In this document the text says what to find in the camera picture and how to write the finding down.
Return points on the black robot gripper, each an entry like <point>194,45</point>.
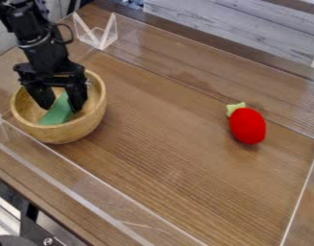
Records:
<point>50,69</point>

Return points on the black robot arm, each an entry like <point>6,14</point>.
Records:
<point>24,19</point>

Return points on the black table leg bracket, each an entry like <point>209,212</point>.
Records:
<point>32,231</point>

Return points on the red plush strawberry toy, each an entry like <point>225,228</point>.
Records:
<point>248,124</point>

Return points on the green rectangular foam block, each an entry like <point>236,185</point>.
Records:
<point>59,113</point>

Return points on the clear acrylic corner bracket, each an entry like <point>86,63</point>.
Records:
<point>96,37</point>

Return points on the brown wooden bowl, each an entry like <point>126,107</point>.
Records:
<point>80,124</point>

